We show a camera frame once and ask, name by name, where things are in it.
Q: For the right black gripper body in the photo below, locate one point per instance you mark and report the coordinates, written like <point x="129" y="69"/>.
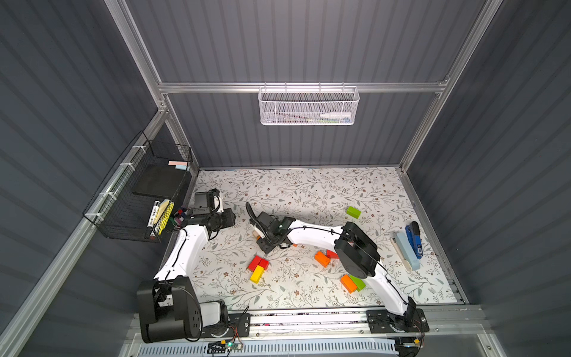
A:
<point x="264" y="229"/>

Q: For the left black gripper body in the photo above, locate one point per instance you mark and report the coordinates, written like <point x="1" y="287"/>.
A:
<point x="189" y="213"/>

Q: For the red small block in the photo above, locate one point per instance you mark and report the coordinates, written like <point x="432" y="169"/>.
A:
<point x="264" y="264"/>

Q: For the red long block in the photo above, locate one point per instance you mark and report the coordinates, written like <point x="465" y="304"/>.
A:
<point x="254" y="263"/>

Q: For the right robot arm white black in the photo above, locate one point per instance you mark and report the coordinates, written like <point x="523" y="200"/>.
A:
<point x="357" y="253"/>

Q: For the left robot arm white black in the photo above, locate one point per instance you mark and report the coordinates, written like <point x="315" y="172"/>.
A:
<point x="168" y="306"/>

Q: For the pink pen cup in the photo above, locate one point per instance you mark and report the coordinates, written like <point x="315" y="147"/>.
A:
<point x="178" y="217"/>

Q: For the yellow block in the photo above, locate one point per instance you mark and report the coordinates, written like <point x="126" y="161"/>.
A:
<point x="257" y="274"/>

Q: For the yellow highlighter pack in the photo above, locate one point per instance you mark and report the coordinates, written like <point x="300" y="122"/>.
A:
<point x="162" y="216"/>

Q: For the black notebook in basket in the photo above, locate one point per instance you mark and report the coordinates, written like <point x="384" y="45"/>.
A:
<point x="160" y="182"/>

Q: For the orange block centre low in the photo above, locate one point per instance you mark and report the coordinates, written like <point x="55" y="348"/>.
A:
<point x="322" y="259"/>

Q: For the red block centre low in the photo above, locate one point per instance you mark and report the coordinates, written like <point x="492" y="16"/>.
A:
<point x="331" y="255"/>

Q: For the green block far right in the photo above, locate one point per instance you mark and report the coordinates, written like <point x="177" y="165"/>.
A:
<point x="353" y="212"/>

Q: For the orange block bottom pair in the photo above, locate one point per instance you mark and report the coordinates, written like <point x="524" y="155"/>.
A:
<point x="348" y="283"/>

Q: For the green block bottom pair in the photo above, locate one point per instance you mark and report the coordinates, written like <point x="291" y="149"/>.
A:
<point x="359" y="283"/>

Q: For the small circuit board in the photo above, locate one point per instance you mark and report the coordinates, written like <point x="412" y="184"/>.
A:
<point x="223" y="347"/>

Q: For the white marker in basket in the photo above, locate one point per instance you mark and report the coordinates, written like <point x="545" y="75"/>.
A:
<point x="337" y="117"/>

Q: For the blue stapler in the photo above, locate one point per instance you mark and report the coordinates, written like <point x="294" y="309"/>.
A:
<point x="414" y="238"/>

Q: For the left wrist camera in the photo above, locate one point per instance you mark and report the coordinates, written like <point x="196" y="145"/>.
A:
<point x="216" y="202"/>

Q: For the black wire mesh basket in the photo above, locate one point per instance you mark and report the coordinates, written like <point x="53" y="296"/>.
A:
<point x="137" y="200"/>

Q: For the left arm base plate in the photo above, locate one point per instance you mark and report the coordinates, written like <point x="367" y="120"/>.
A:
<point x="238" y="323"/>

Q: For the white wire mesh basket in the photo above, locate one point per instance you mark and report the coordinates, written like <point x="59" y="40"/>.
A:
<point x="301" y="105"/>

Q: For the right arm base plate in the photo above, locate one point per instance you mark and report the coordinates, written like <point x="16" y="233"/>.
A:
<point x="381" y="321"/>

